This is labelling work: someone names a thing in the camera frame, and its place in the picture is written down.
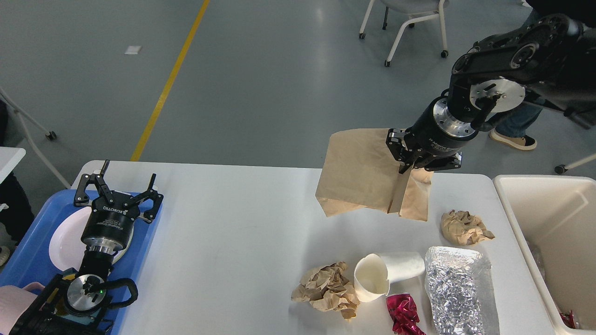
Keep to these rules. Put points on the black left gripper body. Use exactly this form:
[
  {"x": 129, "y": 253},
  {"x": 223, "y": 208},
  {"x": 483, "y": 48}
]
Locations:
[{"x": 109, "y": 230}]

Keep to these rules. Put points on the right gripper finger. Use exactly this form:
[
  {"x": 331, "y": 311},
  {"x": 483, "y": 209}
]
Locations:
[
  {"x": 404, "y": 148},
  {"x": 433, "y": 163}
]

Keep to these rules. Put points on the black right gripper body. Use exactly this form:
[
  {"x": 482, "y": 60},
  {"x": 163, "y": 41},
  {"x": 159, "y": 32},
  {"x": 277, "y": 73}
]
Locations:
[{"x": 437, "y": 133}]

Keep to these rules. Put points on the pink plate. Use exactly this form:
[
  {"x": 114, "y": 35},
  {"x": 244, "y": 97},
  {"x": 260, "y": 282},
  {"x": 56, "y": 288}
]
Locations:
[{"x": 65, "y": 248}]

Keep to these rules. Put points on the brown paper bag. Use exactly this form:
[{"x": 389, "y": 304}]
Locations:
[{"x": 361, "y": 172}]

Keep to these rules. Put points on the small brown paper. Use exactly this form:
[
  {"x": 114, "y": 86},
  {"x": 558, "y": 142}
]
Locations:
[{"x": 464, "y": 229}]

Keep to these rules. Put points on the silver foil bag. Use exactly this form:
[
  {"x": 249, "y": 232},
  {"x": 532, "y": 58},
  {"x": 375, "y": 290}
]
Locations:
[{"x": 460, "y": 290}]

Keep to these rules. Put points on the teal mug yellow inside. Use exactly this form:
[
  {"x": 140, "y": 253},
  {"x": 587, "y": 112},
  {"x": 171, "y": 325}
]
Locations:
[{"x": 72, "y": 300}]

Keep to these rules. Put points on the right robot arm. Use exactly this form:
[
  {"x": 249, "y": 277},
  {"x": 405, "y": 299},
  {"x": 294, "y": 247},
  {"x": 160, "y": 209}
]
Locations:
[{"x": 553, "y": 58}]

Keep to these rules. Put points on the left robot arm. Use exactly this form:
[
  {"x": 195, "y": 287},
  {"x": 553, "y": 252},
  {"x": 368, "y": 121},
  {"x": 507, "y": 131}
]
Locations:
[{"x": 94, "y": 191}]

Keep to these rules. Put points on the person in dark clothes left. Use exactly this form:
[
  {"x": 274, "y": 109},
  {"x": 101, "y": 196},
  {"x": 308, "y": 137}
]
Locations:
[{"x": 18, "y": 217}]

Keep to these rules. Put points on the person in blue jeans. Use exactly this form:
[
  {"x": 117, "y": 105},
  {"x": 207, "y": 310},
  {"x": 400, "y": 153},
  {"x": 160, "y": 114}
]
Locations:
[{"x": 513, "y": 130}]

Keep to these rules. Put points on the white side table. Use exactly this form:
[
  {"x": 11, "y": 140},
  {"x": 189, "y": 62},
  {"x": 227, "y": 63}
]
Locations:
[{"x": 9, "y": 158}]

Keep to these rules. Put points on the white rolling stand left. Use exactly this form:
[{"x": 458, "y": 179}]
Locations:
[{"x": 20, "y": 116}]

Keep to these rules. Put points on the pink mug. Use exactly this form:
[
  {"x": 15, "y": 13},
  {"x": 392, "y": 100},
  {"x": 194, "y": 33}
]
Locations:
[{"x": 13, "y": 302}]

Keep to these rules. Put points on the white paper cup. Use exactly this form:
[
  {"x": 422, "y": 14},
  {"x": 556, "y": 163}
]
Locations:
[{"x": 375, "y": 272}]

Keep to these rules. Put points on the chair caster right edge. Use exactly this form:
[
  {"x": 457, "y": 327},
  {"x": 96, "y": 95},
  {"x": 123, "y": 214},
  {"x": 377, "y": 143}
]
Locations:
[{"x": 561, "y": 169}]

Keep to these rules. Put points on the white office chair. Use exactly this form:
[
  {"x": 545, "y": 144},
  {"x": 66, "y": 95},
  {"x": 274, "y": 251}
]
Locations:
[{"x": 417, "y": 11}]

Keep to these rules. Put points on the beige plastic bin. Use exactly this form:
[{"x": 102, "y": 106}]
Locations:
[{"x": 553, "y": 219}]

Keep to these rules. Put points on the red foil wrapper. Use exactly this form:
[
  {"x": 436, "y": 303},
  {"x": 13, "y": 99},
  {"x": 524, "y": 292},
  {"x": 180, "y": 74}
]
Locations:
[{"x": 403, "y": 312}]

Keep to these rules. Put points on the crumpled brown paper ball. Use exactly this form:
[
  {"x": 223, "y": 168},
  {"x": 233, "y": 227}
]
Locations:
[{"x": 326, "y": 288}]

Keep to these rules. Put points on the red wrapper in bin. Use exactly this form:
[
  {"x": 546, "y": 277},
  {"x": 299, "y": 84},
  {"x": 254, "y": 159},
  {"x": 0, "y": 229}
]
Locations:
[{"x": 569, "y": 319}]

